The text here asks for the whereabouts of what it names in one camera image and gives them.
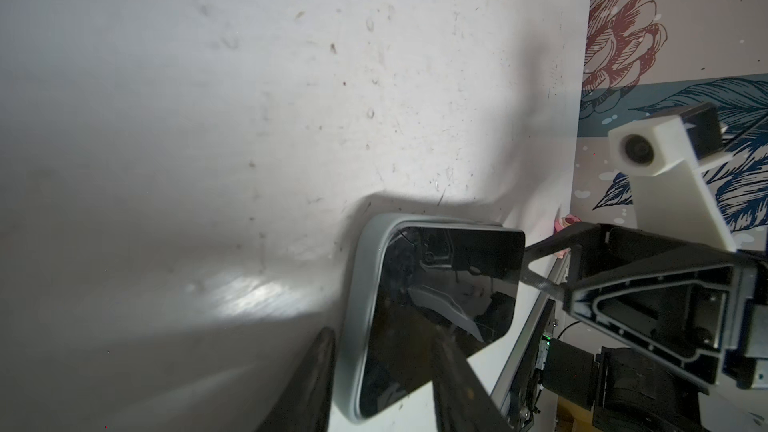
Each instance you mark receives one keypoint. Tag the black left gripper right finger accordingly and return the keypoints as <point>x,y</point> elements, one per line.
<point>460,401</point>

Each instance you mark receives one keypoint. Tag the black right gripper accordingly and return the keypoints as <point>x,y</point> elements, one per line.
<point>699,311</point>

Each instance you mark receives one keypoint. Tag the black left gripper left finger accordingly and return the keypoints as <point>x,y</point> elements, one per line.
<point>305,404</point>

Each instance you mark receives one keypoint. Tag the black phone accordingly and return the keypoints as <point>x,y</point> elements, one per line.
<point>413,278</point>

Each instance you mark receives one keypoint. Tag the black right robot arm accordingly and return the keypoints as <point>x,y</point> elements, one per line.
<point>628,391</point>

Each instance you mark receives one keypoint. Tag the pink toy figure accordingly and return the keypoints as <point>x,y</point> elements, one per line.
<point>564,222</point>

